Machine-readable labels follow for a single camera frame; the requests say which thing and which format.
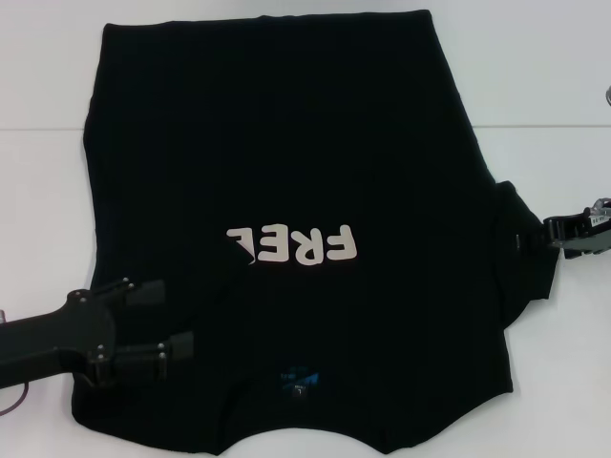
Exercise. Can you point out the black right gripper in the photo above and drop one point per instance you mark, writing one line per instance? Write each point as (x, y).
(594, 236)

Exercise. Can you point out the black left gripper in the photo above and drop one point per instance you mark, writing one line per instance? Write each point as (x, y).
(48, 339)

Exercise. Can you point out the black T-shirt with white print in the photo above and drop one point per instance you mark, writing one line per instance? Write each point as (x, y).
(286, 143)

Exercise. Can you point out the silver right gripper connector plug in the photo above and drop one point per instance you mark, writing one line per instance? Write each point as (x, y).
(599, 206)

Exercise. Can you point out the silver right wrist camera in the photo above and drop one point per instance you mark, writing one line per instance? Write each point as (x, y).
(608, 94)

